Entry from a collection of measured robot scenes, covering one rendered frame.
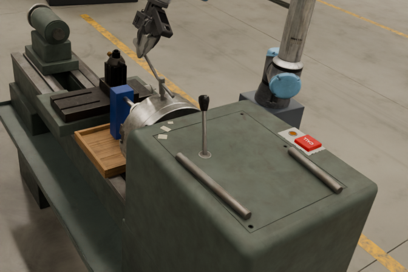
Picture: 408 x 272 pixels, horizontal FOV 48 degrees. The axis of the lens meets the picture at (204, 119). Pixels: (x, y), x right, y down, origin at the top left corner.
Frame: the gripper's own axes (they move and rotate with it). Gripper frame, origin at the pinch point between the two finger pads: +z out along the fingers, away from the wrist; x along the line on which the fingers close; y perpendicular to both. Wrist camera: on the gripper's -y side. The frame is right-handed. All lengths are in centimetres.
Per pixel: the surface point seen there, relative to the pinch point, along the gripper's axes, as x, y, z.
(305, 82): -305, 138, 25
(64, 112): 2, 33, 41
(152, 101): -1.0, -13.9, 10.9
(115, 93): -6.7, 16.3, 22.2
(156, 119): 1.5, -22.9, 13.4
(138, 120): 3.7, -16.8, 17.5
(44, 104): 3, 49, 46
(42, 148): -14, 70, 81
